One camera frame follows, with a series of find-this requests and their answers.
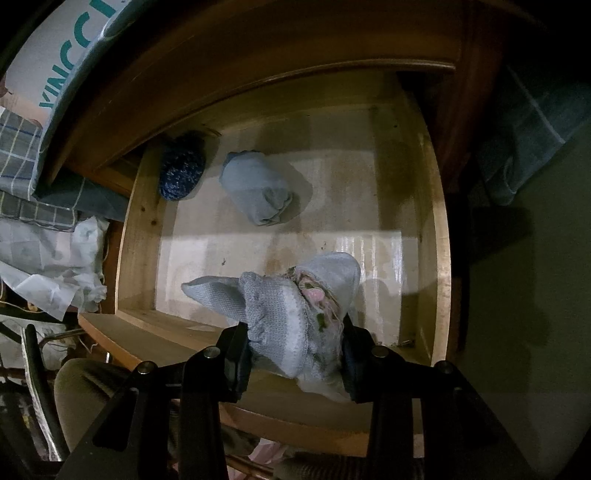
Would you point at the blue checked cloth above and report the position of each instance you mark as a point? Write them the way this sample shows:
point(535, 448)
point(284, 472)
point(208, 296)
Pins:
point(521, 138)

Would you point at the person's left leg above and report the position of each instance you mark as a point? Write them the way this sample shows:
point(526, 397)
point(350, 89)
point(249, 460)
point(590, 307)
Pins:
point(87, 392)

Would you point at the white drawer liner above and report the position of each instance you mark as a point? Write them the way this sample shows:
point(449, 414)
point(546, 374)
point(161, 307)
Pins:
point(346, 207)

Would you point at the wooden nightstand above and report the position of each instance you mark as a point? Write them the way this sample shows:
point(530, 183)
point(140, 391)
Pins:
point(277, 41)

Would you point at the light blue underwear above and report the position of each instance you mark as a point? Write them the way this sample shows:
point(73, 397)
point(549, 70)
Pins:
point(254, 189)

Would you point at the person's right leg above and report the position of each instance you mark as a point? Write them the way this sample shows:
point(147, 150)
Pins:
point(346, 468)

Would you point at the white floral underwear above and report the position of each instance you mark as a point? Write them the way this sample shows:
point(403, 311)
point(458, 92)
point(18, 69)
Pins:
point(277, 314)

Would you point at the white crumpled cloth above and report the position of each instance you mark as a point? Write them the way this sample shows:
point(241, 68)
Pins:
point(46, 258)

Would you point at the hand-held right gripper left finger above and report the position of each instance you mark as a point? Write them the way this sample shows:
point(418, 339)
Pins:
point(238, 364)

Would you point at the dark blue speckled underwear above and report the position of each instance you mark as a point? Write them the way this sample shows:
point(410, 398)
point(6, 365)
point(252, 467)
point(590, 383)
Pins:
point(182, 168)

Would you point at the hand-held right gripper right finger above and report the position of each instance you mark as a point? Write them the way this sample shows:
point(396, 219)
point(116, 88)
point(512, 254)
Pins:
point(350, 374)

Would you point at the person's leg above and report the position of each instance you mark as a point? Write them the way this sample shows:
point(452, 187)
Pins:
point(87, 392)
point(346, 468)

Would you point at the wooden drawer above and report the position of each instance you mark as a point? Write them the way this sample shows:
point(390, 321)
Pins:
point(138, 230)

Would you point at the white shoe box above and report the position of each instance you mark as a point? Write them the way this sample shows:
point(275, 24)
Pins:
point(46, 60)

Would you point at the grey plaid cloth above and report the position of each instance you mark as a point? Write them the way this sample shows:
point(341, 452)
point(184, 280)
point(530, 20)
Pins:
point(18, 152)

